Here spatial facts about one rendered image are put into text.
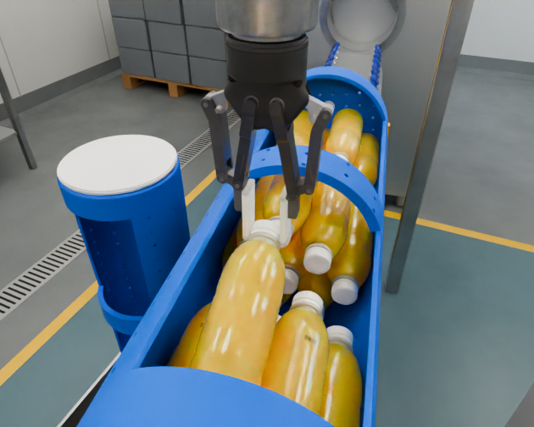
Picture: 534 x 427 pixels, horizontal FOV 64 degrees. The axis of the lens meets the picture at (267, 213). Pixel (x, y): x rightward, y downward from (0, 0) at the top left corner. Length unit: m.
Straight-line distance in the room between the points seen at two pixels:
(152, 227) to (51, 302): 1.32
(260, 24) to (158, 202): 0.70
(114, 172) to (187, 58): 3.17
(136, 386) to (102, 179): 0.69
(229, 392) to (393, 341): 1.67
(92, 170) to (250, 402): 0.80
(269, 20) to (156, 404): 0.31
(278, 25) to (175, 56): 3.85
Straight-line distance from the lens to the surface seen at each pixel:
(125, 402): 0.39
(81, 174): 1.06
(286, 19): 0.37
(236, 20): 0.38
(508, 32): 5.45
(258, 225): 0.51
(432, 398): 1.89
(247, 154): 0.45
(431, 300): 2.22
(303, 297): 0.55
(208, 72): 4.07
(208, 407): 0.35
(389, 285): 2.16
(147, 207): 1.00
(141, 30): 4.36
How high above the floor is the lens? 1.54
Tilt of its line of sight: 36 degrees down
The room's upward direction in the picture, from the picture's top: straight up
